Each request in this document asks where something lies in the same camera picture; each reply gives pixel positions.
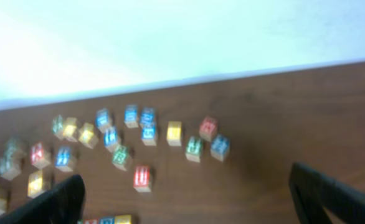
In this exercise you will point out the blue 2 block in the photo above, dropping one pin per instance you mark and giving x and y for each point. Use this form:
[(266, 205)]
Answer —
[(220, 147)]

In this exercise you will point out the red M block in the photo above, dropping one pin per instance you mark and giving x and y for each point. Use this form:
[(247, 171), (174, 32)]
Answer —
[(208, 128)]

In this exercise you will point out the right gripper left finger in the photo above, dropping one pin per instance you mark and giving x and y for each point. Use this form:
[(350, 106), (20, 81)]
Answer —
[(62, 204)]

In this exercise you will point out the blue L block middle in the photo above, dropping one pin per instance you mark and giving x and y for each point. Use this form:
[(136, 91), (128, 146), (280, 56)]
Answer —
[(111, 139)]

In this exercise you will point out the yellow O block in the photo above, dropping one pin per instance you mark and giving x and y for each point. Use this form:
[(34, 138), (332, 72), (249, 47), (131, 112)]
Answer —
[(38, 183)]

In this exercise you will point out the blue T block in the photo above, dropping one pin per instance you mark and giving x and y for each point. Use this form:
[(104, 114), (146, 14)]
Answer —
[(65, 159)]

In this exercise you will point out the red U block lower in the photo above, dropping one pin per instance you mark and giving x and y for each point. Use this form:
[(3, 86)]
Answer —
[(142, 181)]

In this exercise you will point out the yellow K block right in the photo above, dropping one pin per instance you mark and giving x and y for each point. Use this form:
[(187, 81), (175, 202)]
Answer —
[(174, 133)]

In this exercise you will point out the red I block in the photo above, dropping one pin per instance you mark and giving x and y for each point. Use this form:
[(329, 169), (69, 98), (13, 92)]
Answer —
[(91, 221)]

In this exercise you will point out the blue D block left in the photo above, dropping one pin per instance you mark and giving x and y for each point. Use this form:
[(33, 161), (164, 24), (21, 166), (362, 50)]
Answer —
[(131, 116)]

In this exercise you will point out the green 7 block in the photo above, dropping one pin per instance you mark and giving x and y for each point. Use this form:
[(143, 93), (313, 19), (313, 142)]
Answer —
[(10, 167)]

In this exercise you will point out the blue L block top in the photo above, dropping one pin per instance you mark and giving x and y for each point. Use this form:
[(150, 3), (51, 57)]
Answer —
[(103, 120)]

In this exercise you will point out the green j block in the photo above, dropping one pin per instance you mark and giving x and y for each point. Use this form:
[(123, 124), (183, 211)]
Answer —
[(15, 148), (194, 149)]

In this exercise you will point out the green J block right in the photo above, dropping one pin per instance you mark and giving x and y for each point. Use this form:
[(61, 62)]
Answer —
[(194, 149)]

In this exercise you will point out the yellow Q block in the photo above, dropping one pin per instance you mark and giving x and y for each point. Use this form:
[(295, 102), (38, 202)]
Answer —
[(88, 135)]

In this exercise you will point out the yellow block top row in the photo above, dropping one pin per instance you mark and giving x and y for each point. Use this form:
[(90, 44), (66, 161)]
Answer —
[(70, 129)]

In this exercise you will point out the red A block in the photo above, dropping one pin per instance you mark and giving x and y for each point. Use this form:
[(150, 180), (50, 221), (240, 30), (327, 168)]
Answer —
[(40, 155)]

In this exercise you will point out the blue D block right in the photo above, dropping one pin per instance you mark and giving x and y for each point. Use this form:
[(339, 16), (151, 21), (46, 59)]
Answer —
[(147, 116)]

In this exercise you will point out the blue 5 block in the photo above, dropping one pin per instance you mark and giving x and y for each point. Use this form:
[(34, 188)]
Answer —
[(149, 134)]

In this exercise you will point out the green B block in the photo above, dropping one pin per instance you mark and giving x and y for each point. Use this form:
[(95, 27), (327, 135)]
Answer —
[(121, 157)]

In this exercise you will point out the green J block left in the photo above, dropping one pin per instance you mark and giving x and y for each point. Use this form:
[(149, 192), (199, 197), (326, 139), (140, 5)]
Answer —
[(15, 148)]

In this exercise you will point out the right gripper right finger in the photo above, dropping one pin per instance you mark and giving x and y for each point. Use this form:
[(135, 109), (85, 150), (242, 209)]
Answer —
[(313, 193)]

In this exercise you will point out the blue l block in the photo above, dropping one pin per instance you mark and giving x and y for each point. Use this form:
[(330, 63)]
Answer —
[(111, 139), (103, 120)]

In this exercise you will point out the blue d block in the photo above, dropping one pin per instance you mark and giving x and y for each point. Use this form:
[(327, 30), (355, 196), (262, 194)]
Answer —
[(131, 116), (147, 116)]

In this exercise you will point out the blue P block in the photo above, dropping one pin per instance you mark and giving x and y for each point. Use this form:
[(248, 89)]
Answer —
[(107, 220)]

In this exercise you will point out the green Z block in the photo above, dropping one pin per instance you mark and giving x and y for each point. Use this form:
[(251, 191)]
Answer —
[(58, 127)]

